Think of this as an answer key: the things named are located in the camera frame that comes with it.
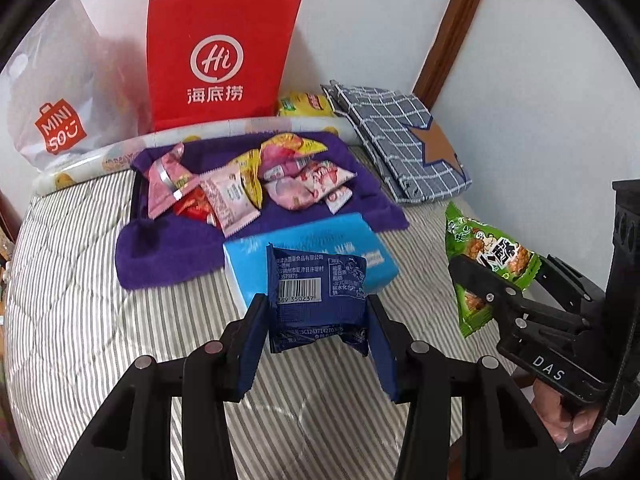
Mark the strawberry white snack packet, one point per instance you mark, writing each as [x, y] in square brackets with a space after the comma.
[322, 178]

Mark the dark blue snack packet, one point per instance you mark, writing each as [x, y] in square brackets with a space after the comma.
[313, 296]

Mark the white Miniso plastic bag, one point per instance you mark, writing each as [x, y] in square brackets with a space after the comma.
[68, 90]

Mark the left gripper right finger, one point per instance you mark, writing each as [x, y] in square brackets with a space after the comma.
[502, 437]

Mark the brown wooden door frame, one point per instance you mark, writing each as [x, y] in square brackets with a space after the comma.
[453, 28]

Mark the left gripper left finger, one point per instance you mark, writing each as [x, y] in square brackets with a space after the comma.
[128, 437]

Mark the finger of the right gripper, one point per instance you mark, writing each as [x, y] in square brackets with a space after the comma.
[565, 284]
[507, 300]

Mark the small pink candy packet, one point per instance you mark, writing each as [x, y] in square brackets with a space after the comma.
[290, 194]

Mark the pink yellow chip bag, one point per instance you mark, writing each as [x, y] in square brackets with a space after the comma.
[286, 155]

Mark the purple towel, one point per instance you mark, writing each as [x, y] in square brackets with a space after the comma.
[172, 249]

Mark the grey checked folded cloth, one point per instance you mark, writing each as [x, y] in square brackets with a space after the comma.
[405, 144]

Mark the red snack packet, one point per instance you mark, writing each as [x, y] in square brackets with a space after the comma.
[195, 206]

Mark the yellow pyramid snack packet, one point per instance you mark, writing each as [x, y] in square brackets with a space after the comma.
[249, 163]

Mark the light pink pastry packet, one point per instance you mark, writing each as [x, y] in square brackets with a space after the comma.
[338, 198]

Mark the pale pink nougat packet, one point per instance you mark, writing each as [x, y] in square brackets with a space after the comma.
[225, 191]

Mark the pink silver-striped snack packet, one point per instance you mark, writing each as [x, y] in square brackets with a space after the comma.
[169, 181]

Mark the red Haidilao paper bag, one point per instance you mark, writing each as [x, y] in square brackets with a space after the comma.
[210, 60]

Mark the green snack bag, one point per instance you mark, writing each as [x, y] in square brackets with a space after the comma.
[480, 255]

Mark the blue tissue pack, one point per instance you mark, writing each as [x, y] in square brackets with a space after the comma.
[245, 260]

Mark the yellow snack bag behind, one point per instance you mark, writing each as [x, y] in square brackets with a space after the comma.
[303, 104]

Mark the rolled patterned mat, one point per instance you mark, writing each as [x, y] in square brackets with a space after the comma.
[118, 156]

